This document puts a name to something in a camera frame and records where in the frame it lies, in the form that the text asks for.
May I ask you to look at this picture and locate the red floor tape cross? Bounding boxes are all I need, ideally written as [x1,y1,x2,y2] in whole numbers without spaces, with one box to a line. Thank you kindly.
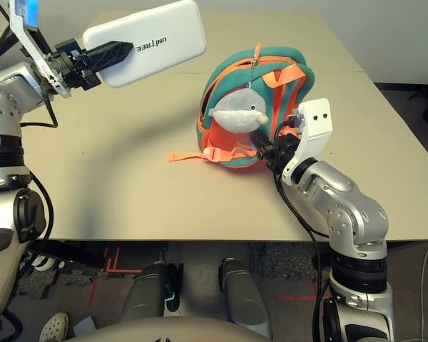
[276,281,331,301]

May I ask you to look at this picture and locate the grey robot torso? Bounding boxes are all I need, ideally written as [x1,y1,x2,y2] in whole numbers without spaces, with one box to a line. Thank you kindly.
[66,316,275,342]

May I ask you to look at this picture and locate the white perforated shoe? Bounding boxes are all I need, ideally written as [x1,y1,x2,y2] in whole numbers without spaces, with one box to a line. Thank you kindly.
[39,312,71,342]

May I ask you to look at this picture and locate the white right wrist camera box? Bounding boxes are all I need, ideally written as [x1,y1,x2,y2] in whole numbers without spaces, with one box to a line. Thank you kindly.
[281,98,335,186]

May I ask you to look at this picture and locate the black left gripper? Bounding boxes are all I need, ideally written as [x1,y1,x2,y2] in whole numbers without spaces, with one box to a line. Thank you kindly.
[48,38,135,90]

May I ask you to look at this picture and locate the grey flat floor piece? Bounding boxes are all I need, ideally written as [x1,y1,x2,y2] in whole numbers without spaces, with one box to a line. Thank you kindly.
[73,315,97,338]

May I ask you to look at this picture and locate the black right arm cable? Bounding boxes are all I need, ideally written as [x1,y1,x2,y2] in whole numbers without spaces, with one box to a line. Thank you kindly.
[272,117,335,342]

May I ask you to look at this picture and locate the red floor tape lines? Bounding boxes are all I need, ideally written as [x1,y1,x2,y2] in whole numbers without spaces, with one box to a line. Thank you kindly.
[88,245,143,309]

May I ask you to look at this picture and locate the white pencil case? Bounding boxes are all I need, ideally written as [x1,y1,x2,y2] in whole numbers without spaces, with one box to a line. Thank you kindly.
[81,0,208,89]

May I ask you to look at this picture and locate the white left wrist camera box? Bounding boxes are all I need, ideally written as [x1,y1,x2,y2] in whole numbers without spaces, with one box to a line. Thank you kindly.
[7,0,72,99]

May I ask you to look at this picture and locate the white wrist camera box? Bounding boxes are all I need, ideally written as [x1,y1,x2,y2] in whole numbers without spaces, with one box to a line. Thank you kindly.
[281,98,335,186]
[7,0,72,99]

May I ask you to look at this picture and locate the teal and orange backpack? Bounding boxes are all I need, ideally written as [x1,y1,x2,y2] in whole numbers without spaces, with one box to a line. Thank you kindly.
[168,42,317,170]

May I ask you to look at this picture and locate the grey robot right leg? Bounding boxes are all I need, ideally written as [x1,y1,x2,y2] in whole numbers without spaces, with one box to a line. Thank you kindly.
[218,256,272,338]

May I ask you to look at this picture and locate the grey plush dolphin keychain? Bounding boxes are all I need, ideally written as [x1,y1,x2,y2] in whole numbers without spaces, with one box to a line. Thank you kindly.
[208,83,270,135]

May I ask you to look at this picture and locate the dark grey floor mat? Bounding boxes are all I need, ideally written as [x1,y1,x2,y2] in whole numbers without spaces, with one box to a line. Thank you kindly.
[251,242,335,281]

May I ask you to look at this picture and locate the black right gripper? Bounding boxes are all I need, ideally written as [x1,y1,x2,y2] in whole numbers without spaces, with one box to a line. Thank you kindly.
[251,124,302,172]

